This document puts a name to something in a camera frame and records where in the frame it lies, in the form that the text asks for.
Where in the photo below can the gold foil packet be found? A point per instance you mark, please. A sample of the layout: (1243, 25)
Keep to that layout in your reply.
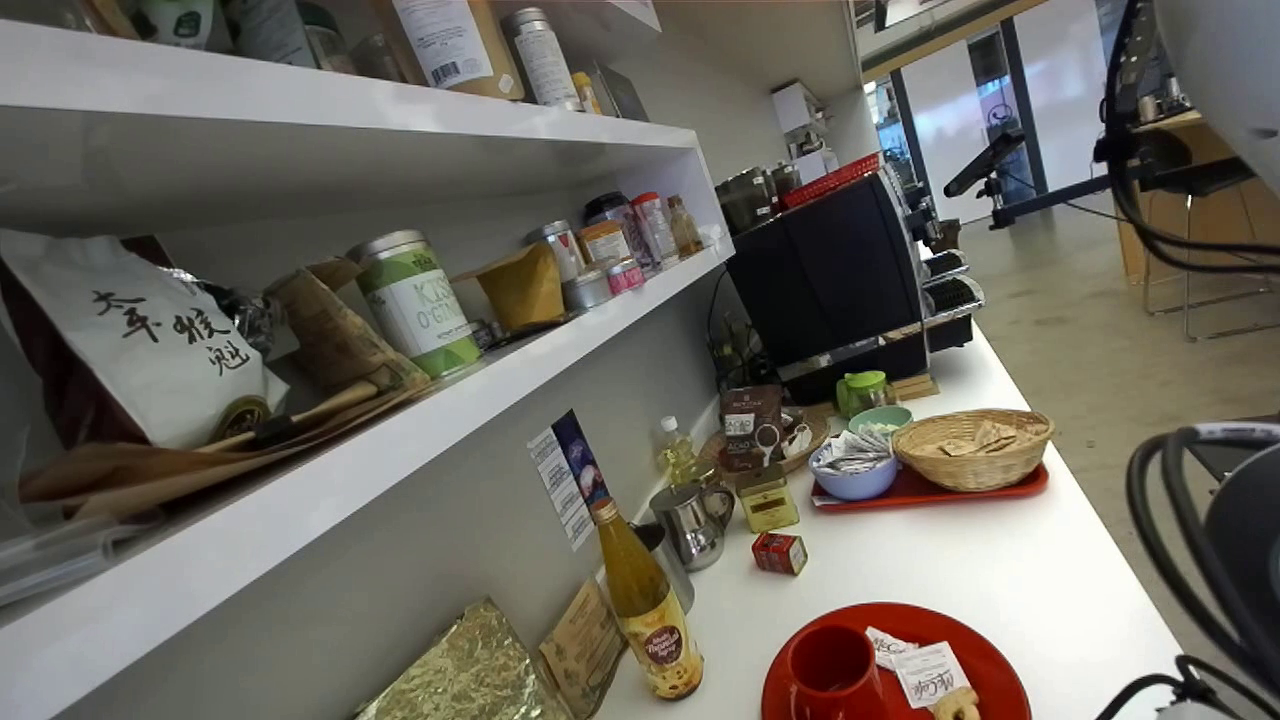
(476, 669)

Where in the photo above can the blue white bowl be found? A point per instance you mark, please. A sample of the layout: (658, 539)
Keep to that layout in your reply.
(855, 465)

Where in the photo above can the red lid jar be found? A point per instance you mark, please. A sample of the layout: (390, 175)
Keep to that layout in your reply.
(653, 224)

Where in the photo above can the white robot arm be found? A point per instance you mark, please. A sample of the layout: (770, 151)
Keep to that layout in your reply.
(1224, 563)

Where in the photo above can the green white tea tin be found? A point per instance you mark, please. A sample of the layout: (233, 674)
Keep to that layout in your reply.
(412, 303)

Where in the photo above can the black camera tripod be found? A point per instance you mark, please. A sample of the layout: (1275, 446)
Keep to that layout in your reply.
(985, 175)

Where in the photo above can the white wall shelf unit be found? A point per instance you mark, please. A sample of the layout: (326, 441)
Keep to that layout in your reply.
(302, 591)

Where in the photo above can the brown paper bag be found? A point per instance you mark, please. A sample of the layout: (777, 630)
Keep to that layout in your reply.
(525, 290)

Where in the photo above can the small red can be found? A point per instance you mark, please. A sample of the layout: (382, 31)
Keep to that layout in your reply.
(780, 553)

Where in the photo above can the white bag chinese writing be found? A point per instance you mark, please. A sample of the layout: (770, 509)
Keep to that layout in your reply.
(162, 346)

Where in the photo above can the black coffee machine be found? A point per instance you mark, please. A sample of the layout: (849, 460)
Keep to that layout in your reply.
(838, 284)

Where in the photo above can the red round tray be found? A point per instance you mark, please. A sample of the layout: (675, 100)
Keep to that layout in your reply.
(931, 664)

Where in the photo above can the woven basket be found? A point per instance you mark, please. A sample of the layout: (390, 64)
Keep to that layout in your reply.
(975, 450)

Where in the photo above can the amber glass bottle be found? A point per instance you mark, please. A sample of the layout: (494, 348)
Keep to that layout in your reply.
(647, 610)

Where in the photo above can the yellow oil bottle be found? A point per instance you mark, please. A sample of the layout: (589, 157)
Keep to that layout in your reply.
(675, 455)

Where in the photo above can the red cup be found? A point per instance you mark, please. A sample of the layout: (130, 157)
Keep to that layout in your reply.
(833, 679)

